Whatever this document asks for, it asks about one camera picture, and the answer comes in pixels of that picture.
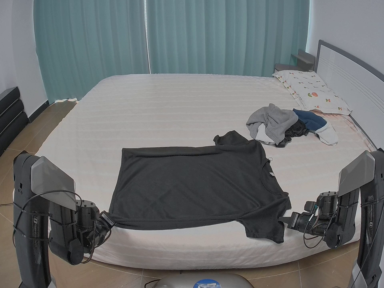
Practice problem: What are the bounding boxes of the bed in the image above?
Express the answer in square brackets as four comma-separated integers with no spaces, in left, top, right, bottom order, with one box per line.
[36,39,384,271]

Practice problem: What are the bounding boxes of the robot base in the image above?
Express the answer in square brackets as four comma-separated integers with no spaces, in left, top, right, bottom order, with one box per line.
[156,273,250,288]

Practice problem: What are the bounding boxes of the black chest of drawers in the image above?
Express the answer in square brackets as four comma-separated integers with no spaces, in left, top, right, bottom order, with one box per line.
[0,86,30,157]

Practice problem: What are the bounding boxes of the blue-green curtain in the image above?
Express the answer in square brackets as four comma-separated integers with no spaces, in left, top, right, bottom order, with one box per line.
[145,0,311,77]
[34,0,150,105]

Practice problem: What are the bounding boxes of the black T-shirt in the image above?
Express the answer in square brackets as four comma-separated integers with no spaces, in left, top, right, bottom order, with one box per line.
[108,131,292,245]

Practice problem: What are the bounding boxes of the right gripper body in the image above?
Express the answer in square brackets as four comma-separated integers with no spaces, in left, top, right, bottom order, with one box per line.
[289,212,326,237]

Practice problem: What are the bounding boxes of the white printed pillow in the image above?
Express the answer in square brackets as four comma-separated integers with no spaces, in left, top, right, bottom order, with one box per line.
[272,70,353,116]

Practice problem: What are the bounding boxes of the grey bedside table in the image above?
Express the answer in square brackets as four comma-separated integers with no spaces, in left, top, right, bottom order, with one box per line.
[274,48,316,72]

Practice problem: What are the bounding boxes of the pile of clothes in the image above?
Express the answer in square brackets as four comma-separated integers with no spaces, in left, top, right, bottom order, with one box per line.
[246,103,339,149]

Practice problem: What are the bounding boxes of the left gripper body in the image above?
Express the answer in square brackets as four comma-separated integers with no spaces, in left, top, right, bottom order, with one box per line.
[86,210,116,250]

